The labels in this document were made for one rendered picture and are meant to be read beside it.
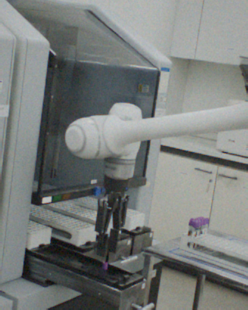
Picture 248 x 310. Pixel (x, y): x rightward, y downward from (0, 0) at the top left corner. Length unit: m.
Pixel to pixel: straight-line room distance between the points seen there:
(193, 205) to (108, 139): 2.68
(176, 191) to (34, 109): 2.60
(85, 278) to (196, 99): 3.25
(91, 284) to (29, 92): 0.56
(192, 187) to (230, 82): 0.99
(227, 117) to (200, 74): 3.28
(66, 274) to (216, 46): 2.91
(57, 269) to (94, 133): 0.46
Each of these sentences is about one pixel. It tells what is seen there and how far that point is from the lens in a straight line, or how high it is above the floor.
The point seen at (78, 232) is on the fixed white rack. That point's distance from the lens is 1.89.
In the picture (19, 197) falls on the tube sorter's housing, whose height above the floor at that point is 0.99.
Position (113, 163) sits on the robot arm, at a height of 1.13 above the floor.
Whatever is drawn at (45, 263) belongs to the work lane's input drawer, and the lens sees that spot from 1.77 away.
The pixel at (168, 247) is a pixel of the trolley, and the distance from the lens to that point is 2.01.
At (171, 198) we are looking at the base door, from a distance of 4.20.
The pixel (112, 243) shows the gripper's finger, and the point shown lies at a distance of 1.78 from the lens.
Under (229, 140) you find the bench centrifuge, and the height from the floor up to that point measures 0.99.
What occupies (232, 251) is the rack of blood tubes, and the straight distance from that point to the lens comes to 1.89.
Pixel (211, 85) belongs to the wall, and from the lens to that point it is 4.73.
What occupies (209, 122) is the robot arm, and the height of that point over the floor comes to 1.29.
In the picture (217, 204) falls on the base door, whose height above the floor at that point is 0.56.
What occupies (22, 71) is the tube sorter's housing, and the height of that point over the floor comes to 1.35.
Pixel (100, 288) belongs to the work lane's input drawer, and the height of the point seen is 0.79.
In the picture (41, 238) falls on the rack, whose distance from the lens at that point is 1.86.
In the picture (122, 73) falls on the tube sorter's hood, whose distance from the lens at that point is 1.98.
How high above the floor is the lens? 1.41
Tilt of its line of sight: 8 degrees down
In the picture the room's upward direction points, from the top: 8 degrees clockwise
